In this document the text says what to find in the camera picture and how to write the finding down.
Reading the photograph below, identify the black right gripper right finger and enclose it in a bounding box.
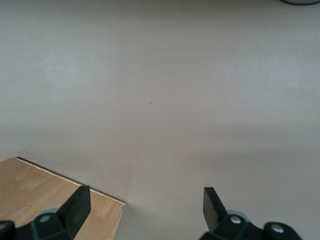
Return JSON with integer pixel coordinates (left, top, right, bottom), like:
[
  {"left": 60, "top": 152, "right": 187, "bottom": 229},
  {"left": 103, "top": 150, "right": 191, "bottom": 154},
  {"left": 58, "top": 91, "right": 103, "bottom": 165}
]
[{"left": 199, "top": 186, "right": 301, "bottom": 240}]

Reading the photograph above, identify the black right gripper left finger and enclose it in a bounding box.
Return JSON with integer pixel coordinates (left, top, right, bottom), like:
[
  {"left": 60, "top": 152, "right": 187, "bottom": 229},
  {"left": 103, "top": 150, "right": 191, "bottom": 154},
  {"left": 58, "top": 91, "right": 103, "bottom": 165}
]
[{"left": 0, "top": 185, "right": 91, "bottom": 240}]

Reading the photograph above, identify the wooden drawer cabinet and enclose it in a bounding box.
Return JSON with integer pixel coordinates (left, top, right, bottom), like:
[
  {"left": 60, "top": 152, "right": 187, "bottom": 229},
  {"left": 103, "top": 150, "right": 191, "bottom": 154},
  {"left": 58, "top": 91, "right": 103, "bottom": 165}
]
[{"left": 0, "top": 156, "right": 126, "bottom": 240}]

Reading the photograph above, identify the brown table mat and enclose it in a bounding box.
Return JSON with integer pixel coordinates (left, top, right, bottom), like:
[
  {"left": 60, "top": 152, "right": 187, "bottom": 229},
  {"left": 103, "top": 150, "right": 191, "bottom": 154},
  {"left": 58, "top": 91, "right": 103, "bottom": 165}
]
[{"left": 0, "top": 0, "right": 320, "bottom": 240}]

